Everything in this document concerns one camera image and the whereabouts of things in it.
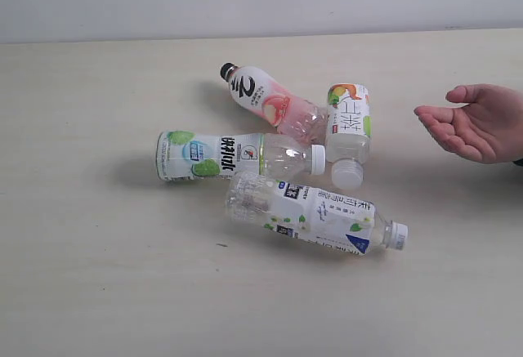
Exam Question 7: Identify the person's open hand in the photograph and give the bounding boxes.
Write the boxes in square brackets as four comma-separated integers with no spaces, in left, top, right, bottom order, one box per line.
[414,84,522,164]

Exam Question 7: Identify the pink peach drink bottle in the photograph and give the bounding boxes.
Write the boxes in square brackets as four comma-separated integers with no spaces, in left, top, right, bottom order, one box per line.
[220,63,328,145]

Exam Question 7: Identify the Suntory tea bottle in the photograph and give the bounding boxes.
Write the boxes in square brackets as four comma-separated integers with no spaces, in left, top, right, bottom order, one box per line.
[226,172,409,255]

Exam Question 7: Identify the lime label drink bottle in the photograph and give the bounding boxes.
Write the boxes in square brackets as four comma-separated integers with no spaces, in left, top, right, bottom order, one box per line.
[156,130,326,181]

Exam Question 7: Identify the small fruit label bottle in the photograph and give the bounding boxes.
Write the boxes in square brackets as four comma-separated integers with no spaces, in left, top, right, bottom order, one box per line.
[325,83,371,190]

